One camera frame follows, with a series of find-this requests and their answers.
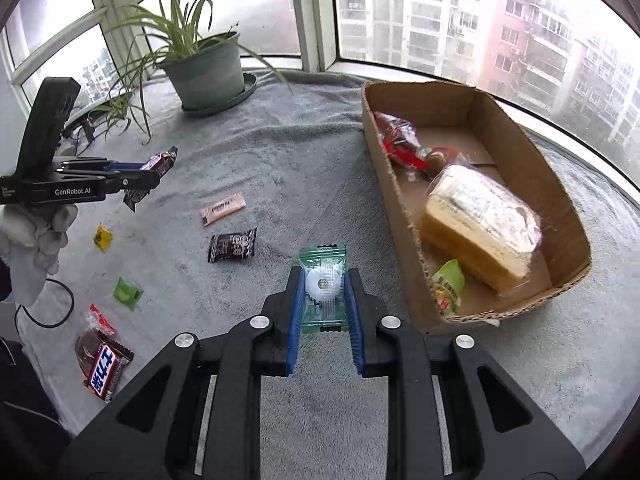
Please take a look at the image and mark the pink wafer snack packet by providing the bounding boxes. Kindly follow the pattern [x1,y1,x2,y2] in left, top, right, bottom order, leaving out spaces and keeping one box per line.
[200,192,246,226]

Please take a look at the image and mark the green white candy packet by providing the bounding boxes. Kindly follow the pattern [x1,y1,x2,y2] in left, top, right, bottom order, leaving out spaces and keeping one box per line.
[299,244,347,333]

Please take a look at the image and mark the green plant pot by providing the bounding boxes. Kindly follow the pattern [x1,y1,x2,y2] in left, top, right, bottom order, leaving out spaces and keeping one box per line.
[160,32,243,108]

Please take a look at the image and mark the dark snickers bar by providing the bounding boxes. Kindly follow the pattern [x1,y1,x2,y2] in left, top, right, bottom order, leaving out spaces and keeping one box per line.
[122,146,178,212]

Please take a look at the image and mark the grey towel blanket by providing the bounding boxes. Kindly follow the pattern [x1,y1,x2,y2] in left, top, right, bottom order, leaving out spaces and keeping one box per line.
[18,73,639,462]

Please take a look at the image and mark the light green candy packet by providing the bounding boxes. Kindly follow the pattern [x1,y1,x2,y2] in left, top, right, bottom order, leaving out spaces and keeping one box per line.
[113,278,143,311]

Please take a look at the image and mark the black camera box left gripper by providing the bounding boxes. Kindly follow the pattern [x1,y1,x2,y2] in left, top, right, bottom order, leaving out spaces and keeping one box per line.
[13,77,80,180]

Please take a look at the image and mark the spider plant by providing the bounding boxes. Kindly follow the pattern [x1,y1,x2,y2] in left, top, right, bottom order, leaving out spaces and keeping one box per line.
[96,0,288,138]

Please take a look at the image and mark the green pot saucer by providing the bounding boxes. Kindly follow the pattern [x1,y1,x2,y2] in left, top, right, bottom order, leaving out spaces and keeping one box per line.
[181,72,257,118]

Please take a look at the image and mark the white gloved left hand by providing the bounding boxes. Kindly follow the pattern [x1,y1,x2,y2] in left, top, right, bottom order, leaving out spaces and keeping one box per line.
[1,204,78,307]

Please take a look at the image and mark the red clear date snack bag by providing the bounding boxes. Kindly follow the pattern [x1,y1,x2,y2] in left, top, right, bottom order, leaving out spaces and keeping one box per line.
[374,112,465,179]

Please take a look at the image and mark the black white cookie packet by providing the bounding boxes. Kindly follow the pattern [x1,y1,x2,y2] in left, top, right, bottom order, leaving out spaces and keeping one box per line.
[207,228,257,263]

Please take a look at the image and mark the red clear dried fruit bag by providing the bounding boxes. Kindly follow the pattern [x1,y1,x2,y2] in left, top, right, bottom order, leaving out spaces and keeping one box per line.
[74,302,120,376]

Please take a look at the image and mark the green pickle snack packet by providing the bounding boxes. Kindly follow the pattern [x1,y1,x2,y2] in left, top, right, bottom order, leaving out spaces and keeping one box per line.
[431,259,465,318]

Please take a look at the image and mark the blue red snickers bar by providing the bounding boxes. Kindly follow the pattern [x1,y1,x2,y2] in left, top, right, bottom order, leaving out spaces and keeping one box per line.
[85,341,134,402]

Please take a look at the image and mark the brown cardboard box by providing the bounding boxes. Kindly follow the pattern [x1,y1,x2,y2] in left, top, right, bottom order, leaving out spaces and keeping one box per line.
[362,81,591,333]

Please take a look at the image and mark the black cable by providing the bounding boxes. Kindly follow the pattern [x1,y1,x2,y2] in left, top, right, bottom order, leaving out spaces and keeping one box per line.
[13,276,76,331]

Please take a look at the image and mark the white window frame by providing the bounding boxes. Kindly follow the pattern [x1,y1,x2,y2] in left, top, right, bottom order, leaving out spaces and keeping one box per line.
[1,0,639,186]

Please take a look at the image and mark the sliced bread package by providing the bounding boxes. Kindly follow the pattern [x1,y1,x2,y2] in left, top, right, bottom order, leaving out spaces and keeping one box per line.
[420,164,542,294]

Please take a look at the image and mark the yellow candy packet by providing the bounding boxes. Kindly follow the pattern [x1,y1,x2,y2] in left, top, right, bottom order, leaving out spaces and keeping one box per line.
[93,223,114,254]

